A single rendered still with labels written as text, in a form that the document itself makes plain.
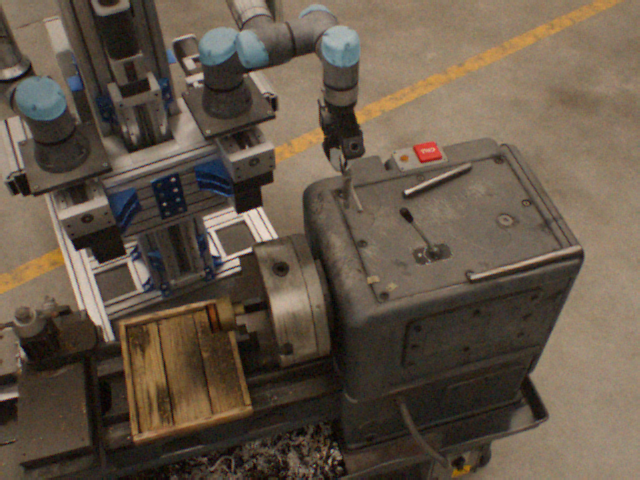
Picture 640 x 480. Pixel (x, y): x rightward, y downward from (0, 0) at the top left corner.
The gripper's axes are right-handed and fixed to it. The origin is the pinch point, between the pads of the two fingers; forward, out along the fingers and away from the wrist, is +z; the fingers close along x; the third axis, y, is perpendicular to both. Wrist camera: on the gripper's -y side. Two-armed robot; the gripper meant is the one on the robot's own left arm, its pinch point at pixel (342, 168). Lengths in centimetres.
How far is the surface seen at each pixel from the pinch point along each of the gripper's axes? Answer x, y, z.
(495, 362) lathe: -33, -34, 51
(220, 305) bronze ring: 34.7, -11.2, 25.4
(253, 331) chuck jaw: 28.7, -20.3, 26.2
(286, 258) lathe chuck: 17.3, -10.9, 13.9
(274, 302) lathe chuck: 22.9, -20.3, 16.4
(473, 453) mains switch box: -32, -40, 101
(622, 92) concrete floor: -211, 136, 139
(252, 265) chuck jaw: 24.9, -6.0, 19.8
